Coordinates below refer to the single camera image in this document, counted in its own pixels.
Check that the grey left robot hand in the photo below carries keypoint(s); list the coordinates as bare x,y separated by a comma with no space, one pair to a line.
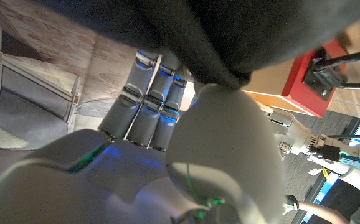
292,133

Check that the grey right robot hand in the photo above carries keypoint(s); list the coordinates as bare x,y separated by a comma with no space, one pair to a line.
223,140

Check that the black backpack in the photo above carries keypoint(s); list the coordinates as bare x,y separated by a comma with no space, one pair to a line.
230,31

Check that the person forearm with black wristband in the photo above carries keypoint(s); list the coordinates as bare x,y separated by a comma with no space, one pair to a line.
320,211

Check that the wooden box with red drawer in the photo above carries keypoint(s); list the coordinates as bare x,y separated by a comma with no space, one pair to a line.
301,90

